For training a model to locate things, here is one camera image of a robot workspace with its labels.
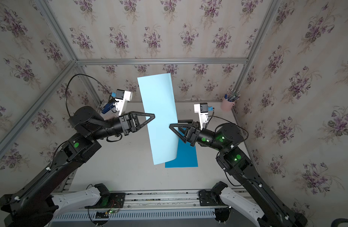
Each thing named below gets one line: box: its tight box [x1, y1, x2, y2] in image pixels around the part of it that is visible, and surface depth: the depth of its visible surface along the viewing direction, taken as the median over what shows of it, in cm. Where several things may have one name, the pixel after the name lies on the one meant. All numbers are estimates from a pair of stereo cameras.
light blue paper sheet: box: [137, 72, 180, 166], surface depth 48 cm
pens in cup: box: [224, 87, 241, 102], surface depth 113 cm
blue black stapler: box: [101, 99, 115, 114], surface depth 117 cm
